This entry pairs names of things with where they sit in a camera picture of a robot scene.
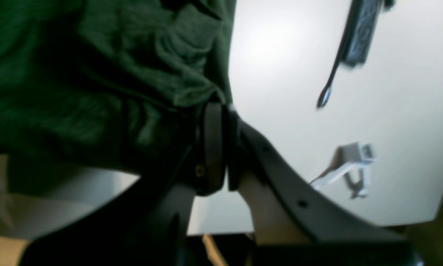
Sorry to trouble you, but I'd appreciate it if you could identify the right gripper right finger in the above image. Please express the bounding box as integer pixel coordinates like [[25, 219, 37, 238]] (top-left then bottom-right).
[[227, 107, 424, 266]]

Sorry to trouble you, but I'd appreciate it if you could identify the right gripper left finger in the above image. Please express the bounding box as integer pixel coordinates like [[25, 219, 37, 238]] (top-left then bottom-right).
[[19, 102, 227, 266]]

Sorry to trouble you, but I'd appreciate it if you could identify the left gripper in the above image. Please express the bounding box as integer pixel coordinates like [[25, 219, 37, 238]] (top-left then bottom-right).
[[310, 143, 375, 199]]

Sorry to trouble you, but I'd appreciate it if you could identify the dark green t-shirt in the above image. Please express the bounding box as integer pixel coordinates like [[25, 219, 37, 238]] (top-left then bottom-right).
[[0, 0, 237, 173]]

